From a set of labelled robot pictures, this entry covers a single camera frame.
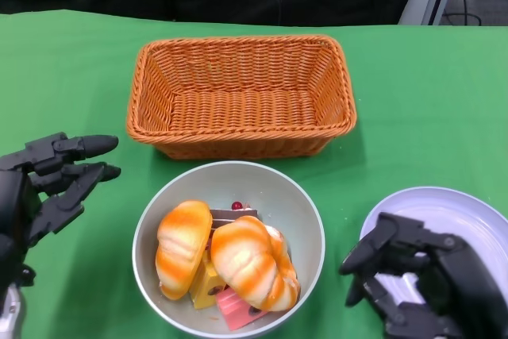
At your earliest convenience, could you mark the chocolate layered cake slice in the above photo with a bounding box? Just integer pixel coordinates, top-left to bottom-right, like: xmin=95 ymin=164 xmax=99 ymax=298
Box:
xmin=209 ymin=200 xmax=264 ymax=233

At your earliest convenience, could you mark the grey-green bowl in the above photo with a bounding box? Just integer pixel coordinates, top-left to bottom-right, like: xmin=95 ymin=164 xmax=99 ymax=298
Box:
xmin=132 ymin=160 xmax=327 ymax=337

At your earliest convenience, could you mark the pink cake block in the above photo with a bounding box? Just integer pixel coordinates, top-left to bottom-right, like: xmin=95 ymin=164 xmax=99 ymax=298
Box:
xmin=215 ymin=288 xmax=271 ymax=332

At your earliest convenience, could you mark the yellow cake block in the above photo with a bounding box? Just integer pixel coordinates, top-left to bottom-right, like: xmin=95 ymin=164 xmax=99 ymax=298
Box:
xmin=189 ymin=253 xmax=228 ymax=310

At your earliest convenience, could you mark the orange wicker basket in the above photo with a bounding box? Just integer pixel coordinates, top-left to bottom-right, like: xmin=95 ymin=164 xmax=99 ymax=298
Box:
xmin=125 ymin=34 xmax=357 ymax=160

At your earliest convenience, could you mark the green tablecloth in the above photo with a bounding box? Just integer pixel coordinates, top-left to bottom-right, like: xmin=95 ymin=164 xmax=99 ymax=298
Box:
xmin=0 ymin=10 xmax=508 ymax=339

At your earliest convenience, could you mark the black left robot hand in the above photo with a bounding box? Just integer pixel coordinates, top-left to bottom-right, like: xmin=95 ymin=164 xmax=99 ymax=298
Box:
xmin=0 ymin=131 xmax=122 ymax=288

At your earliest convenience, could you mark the lavender plate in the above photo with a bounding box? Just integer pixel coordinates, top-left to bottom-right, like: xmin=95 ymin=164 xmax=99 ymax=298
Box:
xmin=359 ymin=186 xmax=508 ymax=308

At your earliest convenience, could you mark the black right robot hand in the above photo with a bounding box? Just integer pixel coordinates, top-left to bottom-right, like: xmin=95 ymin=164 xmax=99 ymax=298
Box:
xmin=339 ymin=211 xmax=508 ymax=339

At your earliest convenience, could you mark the orange striped croissant bread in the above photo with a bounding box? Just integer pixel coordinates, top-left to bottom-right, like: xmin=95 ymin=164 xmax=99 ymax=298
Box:
xmin=155 ymin=199 xmax=214 ymax=302
xmin=210 ymin=215 xmax=302 ymax=313

